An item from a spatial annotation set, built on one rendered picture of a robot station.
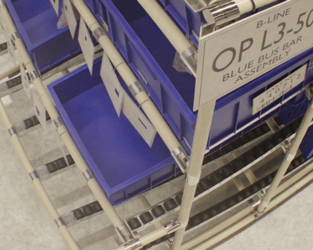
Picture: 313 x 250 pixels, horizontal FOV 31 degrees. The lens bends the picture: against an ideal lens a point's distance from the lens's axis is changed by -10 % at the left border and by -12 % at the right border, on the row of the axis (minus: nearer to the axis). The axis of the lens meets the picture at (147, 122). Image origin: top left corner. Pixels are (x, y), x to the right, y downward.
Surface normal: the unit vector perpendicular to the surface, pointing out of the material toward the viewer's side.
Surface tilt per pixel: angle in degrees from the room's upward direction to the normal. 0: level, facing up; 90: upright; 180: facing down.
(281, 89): 90
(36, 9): 3
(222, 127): 90
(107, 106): 3
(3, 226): 0
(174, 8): 98
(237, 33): 90
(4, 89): 11
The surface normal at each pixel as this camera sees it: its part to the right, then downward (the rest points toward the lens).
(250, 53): 0.50, 0.77
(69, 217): 0.17, -0.53
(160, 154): -0.04, -0.44
